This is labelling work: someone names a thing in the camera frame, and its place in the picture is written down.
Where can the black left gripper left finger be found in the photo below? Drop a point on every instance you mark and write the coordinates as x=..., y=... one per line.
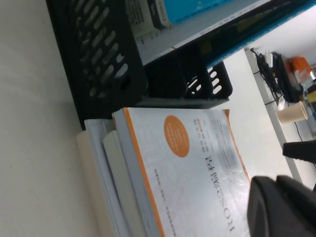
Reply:
x=284, y=209

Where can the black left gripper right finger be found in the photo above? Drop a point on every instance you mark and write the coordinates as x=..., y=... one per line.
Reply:
x=302, y=151

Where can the white orange ROS2 book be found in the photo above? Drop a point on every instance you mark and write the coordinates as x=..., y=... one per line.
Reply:
x=197, y=172

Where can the teal hardcover book yellow back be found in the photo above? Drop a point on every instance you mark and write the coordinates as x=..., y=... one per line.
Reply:
x=271, y=39

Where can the black plastic book stand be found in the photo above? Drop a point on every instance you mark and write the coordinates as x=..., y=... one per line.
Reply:
x=170, y=79

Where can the white spine paperback book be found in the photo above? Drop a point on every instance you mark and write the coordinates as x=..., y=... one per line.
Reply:
x=197, y=33

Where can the white car suspension book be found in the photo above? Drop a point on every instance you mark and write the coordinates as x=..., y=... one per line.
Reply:
x=119, y=168

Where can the blue paperback book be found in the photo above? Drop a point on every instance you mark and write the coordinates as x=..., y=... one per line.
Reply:
x=197, y=10

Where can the white book dark purple patch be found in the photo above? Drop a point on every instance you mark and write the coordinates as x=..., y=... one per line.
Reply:
x=97, y=158

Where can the grey thin book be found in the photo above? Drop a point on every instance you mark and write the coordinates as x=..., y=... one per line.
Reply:
x=140, y=19

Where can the beige paper cup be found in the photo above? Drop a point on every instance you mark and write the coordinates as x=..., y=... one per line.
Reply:
x=292, y=112

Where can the black desk device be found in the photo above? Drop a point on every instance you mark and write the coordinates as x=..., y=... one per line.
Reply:
x=287, y=81

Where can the orange box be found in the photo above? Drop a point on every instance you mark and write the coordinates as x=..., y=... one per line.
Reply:
x=300, y=66

